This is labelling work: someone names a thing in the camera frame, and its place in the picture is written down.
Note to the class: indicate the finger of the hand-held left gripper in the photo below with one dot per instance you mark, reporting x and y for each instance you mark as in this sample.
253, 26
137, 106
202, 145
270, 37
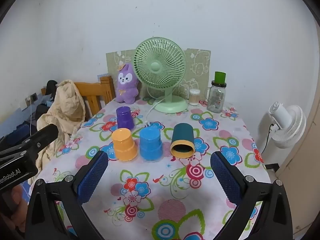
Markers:
45, 133

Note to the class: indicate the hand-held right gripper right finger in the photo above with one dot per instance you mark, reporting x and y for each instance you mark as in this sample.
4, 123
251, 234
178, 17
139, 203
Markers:
226, 177

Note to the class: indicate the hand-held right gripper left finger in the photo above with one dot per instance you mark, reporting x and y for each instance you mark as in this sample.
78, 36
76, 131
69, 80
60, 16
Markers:
92, 177

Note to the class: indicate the teal cup with yellow rim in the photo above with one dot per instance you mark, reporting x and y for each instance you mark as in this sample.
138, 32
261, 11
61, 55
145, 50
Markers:
182, 138

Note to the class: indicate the orange cup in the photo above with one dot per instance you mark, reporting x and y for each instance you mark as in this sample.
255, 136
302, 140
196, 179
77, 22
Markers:
123, 146

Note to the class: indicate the blue cup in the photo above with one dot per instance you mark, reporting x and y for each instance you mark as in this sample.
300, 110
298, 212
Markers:
150, 145

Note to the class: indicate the purple cup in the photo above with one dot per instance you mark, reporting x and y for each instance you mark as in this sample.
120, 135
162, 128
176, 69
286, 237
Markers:
125, 118

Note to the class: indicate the person's left hand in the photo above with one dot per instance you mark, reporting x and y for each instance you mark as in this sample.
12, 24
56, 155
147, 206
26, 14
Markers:
18, 205

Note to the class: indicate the beige cloth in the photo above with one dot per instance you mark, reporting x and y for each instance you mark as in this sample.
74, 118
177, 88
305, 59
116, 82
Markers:
63, 107

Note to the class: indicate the blue bed sheet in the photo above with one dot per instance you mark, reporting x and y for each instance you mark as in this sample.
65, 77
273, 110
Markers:
15, 120

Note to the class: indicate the black cloth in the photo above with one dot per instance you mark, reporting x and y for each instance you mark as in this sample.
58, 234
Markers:
51, 86

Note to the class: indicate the wooden chair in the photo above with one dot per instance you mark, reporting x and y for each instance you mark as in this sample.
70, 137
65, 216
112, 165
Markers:
92, 95

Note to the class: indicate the floral tablecloth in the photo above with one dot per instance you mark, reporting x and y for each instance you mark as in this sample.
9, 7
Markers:
160, 192

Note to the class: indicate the white standing fan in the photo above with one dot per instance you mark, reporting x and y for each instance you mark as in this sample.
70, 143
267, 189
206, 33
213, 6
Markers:
287, 127

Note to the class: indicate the glass jar with green lid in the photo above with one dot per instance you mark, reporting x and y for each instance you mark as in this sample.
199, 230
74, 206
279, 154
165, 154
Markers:
216, 97

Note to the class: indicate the cotton swab container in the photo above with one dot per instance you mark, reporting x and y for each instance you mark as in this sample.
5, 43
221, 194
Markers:
194, 98

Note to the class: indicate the purple plush toy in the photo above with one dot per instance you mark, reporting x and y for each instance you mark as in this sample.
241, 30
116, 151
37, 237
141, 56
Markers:
126, 87

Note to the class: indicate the cartoon printed board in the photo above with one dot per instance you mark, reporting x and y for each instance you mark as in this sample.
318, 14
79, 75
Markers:
197, 67

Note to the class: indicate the green desk fan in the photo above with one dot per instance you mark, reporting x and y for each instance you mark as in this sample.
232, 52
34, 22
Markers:
156, 67

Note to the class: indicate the wall socket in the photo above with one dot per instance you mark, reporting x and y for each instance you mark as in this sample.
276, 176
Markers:
33, 97

